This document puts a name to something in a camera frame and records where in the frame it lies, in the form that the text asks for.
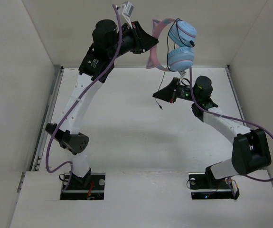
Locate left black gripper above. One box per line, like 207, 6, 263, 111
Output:
108, 20, 158, 59

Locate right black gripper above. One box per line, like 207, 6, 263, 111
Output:
153, 77, 200, 103

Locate thin black headphone cable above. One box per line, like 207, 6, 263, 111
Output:
155, 18, 196, 111

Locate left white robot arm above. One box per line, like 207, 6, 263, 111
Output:
46, 19, 158, 189

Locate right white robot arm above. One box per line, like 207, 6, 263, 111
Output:
152, 76, 272, 187

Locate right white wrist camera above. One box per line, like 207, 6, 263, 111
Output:
178, 70, 186, 83

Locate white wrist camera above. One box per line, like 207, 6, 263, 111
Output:
117, 1, 134, 28
178, 70, 186, 83

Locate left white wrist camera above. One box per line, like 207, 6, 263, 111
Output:
117, 1, 134, 28

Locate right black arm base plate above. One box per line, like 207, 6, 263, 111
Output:
186, 172, 240, 200

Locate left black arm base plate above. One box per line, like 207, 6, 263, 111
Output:
59, 173, 105, 200

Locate left metal table rail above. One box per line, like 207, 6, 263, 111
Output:
28, 65, 64, 171

